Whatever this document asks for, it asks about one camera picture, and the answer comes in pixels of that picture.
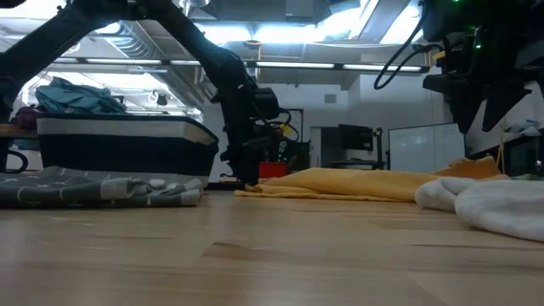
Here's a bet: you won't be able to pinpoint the ceiling light strip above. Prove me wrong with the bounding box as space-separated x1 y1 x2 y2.
42 57 426 72

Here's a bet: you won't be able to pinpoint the silver corrugated air duct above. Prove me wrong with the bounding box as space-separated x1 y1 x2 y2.
97 20 171 60

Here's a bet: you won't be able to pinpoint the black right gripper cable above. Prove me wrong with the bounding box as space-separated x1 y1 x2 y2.
373 42 443 91

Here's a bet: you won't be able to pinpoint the maroon bag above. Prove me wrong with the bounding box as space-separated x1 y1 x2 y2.
14 105 40 131

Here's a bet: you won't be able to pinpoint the white towel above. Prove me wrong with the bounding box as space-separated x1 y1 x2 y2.
414 176 544 243

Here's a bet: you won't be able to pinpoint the small black hanging reel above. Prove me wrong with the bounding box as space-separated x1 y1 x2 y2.
148 91 169 107

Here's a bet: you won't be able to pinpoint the small red box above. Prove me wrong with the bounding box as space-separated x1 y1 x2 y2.
258 161 290 179

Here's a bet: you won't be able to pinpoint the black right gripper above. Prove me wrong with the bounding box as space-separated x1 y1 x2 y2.
422 25 544 135

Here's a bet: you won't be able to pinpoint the dark blue fabric bin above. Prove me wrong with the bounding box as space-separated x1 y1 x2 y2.
36 113 220 188

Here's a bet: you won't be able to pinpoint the grey checked towel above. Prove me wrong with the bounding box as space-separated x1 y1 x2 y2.
0 165 204 209

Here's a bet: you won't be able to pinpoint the teal cloth pile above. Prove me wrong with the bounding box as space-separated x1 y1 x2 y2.
34 76 128 115

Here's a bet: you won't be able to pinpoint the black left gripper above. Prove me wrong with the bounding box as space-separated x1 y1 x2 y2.
223 121 297 187

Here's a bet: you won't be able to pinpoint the white objects on shelf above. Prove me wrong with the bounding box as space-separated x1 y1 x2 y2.
507 119 544 137

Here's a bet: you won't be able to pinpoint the white whiteboard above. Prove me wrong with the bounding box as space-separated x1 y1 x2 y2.
387 122 467 173

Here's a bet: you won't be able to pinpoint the yellow knit towel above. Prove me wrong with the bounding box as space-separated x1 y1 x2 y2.
233 156 511 203

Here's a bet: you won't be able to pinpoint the yellow cable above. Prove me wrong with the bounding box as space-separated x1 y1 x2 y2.
495 116 511 175

